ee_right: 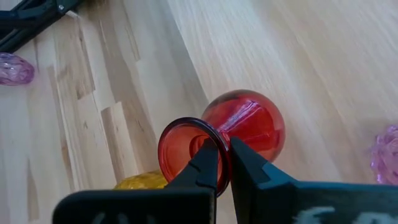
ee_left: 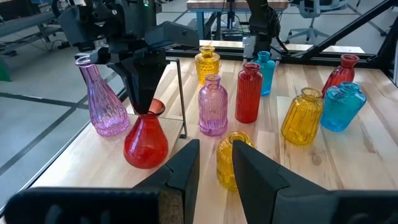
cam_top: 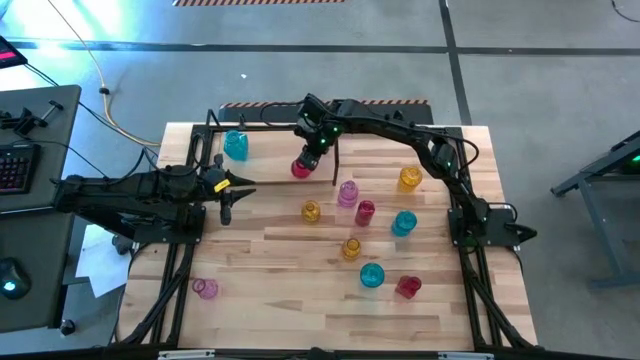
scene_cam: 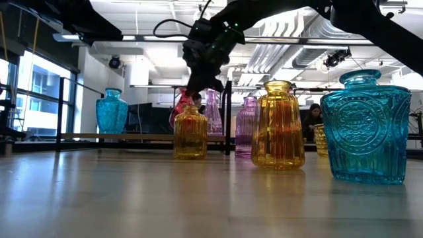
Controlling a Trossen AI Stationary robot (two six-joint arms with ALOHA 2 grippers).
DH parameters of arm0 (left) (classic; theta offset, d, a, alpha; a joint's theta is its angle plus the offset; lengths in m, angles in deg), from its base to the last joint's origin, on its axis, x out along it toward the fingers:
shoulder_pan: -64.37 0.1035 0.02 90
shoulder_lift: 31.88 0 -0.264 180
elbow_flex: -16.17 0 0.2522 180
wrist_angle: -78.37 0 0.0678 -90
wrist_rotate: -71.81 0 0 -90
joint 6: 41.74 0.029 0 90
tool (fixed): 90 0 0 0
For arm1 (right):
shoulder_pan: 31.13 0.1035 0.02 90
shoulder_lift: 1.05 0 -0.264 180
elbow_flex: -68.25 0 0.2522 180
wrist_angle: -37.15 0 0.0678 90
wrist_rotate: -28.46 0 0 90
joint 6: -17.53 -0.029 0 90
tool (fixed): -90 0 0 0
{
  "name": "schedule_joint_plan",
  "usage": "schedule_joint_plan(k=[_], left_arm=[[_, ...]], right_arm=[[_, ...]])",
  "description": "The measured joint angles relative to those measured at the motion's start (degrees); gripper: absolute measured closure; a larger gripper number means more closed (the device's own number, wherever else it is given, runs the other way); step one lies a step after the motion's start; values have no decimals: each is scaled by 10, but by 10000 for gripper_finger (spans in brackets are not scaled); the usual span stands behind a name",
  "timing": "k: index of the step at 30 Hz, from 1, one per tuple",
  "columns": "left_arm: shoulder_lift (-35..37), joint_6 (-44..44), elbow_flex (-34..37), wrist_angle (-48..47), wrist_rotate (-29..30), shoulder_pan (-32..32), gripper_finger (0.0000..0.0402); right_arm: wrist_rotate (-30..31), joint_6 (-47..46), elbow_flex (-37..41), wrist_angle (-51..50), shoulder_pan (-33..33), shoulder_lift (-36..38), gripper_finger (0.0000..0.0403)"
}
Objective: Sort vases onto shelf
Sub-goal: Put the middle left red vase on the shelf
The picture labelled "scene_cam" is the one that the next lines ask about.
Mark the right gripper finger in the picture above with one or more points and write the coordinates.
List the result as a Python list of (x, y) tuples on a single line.
[(205, 84)]

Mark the red teardrop glass vase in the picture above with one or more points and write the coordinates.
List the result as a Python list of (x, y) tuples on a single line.
[(180, 105)]

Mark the purple tall teardrop glass vase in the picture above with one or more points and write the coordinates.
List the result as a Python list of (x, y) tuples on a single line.
[(213, 119)]

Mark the yellow ribbed glass vase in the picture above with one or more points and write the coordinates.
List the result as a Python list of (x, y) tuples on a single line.
[(190, 139), (277, 139)]

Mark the pink ribbed cylindrical glass vase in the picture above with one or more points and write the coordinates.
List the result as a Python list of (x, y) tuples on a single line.
[(244, 129)]

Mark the teal embossed glass vase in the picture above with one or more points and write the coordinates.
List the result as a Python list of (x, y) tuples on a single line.
[(111, 114), (363, 132)]

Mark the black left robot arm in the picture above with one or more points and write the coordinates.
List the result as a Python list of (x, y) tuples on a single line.
[(39, 10)]

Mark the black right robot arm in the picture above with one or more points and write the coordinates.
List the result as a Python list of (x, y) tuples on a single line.
[(380, 29)]

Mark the person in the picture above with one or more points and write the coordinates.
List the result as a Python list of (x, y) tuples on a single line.
[(314, 112), (197, 98)]

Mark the black ceiling spotlight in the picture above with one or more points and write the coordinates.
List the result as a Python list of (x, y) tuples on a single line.
[(335, 59), (114, 63)]

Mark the large window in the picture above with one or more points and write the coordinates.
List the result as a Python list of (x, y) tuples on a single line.
[(43, 82)]

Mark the long linear ceiling light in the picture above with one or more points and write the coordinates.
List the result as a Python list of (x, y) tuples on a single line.
[(330, 41)]

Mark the yellow diamond-textured glass vase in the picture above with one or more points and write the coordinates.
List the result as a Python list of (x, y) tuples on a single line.
[(320, 140)]

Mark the black metal rack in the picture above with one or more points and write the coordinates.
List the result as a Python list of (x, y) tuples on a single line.
[(6, 132)]

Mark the background robot rig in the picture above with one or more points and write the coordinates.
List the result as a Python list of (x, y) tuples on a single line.
[(419, 132)]

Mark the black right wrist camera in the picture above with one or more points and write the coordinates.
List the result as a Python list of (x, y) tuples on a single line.
[(200, 30)]

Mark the silver ventilation duct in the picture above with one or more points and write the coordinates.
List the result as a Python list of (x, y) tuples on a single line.
[(314, 53)]

